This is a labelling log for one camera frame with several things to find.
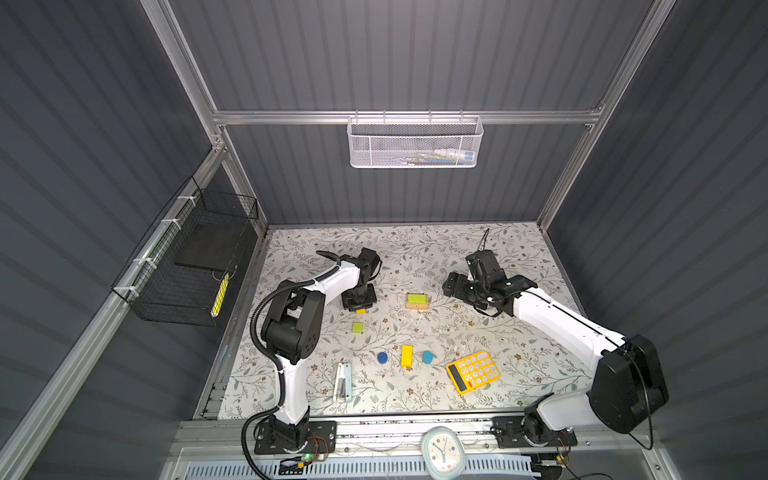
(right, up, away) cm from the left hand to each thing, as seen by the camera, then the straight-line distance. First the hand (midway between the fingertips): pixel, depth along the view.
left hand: (364, 306), depth 96 cm
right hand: (+28, +6, -10) cm, 30 cm away
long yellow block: (+13, -13, -10) cm, 21 cm away
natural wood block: (+17, 0, 0) cm, 17 cm away
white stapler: (-5, -20, -15) cm, 25 cm away
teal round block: (+20, -13, -10) cm, 26 cm away
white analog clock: (+21, -30, -27) cm, 45 cm away
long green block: (+17, +2, 0) cm, 17 cm away
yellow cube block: (-1, -1, -2) cm, 3 cm away
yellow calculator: (+32, -16, -14) cm, 38 cm away
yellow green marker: (-32, +9, -24) cm, 41 cm away
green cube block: (-2, -6, -4) cm, 7 cm away
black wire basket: (-43, +12, -24) cm, 51 cm away
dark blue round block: (+6, -13, -9) cm, 17 cm away
